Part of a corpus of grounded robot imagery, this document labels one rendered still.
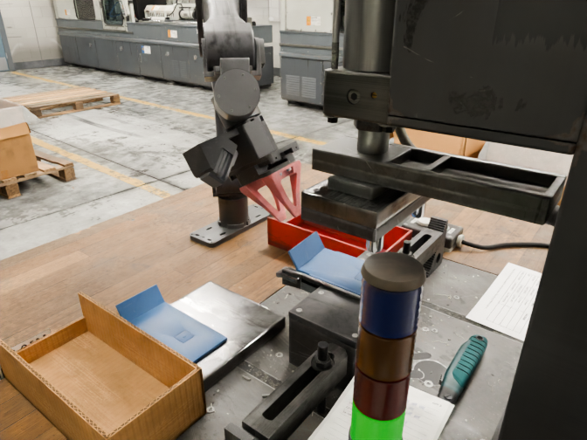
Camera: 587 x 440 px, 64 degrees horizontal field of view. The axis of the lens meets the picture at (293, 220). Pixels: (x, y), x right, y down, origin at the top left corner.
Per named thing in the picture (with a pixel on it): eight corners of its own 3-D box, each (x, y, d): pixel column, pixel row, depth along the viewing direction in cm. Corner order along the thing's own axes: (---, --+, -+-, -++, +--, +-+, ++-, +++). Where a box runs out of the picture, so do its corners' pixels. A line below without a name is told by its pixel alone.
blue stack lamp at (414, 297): (376, 295, 33) (379, 253, 31) (427, 315, 31) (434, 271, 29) (347, 322, 30) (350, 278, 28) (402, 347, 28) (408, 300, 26)
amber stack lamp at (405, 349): (372, 335, 34) (376, 297, 33) (421, 357, 32) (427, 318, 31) (345, 364, 31) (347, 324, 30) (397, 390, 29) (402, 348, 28)
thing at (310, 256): (315, 246, 74) (314, 230, 72) (405, 278, 65) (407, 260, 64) (288, 267, 69) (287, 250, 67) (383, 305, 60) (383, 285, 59)
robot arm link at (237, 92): (276, 114, 58) (270, 14, 57) (206, 117, 57) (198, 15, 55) (266, 124, 69) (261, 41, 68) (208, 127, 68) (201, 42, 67)
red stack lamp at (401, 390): (369, 372, 36) (372, 337, 34) (416, 395, 34) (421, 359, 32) (342, 402, 33) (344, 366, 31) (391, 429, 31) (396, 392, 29)
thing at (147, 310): (157, 299, 73) (155, 283, 71) (227, 340, 64) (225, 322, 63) (118, 321, 68) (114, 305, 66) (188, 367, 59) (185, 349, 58)
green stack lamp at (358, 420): (366, 405, 37) (369, 374, 36) (410, 429, 35) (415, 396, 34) (340, 437, 34) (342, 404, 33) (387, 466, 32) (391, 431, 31)
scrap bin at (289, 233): (302, 223, 102) (303, 198, 99) (409, 258, 88) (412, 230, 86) (267, 244, 93) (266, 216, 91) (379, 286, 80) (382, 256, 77)
